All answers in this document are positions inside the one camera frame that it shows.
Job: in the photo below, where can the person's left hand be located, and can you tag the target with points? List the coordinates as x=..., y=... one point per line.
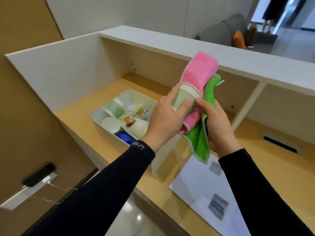
x=160, y=120

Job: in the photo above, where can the person's right hand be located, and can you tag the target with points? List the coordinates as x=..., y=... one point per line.
x=220, y=130

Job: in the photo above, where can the person's right thumb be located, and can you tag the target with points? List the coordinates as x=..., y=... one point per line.
x=203, y=104

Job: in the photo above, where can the person's left thumb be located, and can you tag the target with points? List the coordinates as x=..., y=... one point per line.
x=185, y=107

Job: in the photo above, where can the green paper cup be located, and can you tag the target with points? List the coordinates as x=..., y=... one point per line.
x=115, y=109
x=185, y=93

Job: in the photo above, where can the pink cloth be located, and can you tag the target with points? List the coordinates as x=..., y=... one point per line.
x=200, y=70

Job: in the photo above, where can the green cloth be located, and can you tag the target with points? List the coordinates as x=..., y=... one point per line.
x=198, y=142

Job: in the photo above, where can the person's right forearm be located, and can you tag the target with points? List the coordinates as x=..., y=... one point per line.
x=258, y=196

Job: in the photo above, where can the person's left forearm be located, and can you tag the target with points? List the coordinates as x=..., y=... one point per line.
x=98, y=196

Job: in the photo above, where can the colourful snack packet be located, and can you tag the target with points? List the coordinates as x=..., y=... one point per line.
x=139, y=111

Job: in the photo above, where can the white paper cup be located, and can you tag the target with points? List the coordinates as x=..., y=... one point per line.
x=110, y=124
x=138, y=129

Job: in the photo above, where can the white desk hutch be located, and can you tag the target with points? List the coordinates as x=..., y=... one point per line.
x=172, y=44

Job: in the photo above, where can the blue plastic object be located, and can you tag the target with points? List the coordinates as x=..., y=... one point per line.
x=125, y=138

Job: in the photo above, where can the orange cushion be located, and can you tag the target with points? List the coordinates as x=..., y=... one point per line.
x=238, y=39

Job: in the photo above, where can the grey sofa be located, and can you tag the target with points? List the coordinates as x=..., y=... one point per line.
x=221, y=31

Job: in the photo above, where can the white paper sheet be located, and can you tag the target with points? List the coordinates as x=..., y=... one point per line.
x=199, y=189

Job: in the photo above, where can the white storage box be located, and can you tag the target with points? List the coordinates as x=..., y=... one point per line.
x=108, y=140

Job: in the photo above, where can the brown cushion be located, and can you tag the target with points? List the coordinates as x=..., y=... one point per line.
x=252, y=33

